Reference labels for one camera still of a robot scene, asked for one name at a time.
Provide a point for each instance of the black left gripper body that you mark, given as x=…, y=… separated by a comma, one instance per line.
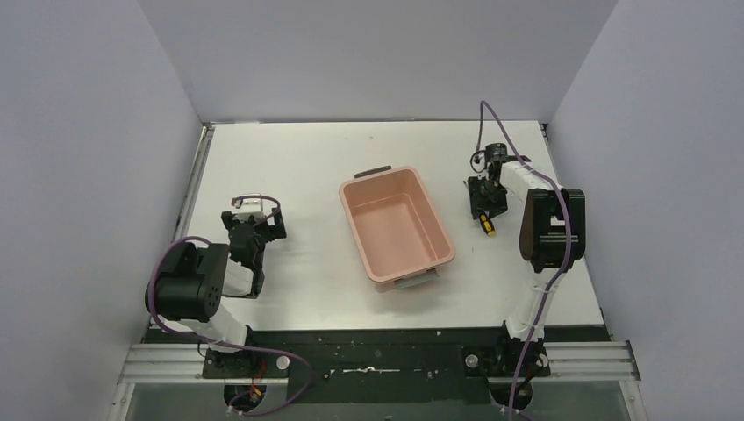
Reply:
x=253, y=225

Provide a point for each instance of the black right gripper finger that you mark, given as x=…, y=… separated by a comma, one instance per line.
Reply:
x=498, y=209
x=476, y=211

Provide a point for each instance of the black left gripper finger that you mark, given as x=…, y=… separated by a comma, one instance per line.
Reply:
x=276, y=226
x=228, y=219

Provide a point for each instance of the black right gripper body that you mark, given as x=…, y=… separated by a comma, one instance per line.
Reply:
x=486, y=193

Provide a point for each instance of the yellow black handled screwdriver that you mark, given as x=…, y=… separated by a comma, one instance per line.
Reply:
x=485, y=223

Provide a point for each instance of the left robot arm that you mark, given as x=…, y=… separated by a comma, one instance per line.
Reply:
x=192, y=281

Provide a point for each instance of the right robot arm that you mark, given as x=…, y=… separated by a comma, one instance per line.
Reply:
x=551, y=238

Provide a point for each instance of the pink plastic bin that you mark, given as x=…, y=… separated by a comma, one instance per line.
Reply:
x=398, y=231

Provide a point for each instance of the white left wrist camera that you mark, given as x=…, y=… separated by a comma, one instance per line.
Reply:
x=246, y=208

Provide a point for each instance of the aluminium left side rail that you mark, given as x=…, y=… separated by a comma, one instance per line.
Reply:
x=196, y=175

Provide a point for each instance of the aluminium front rail frame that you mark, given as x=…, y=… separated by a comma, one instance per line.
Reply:
x=381, y=374

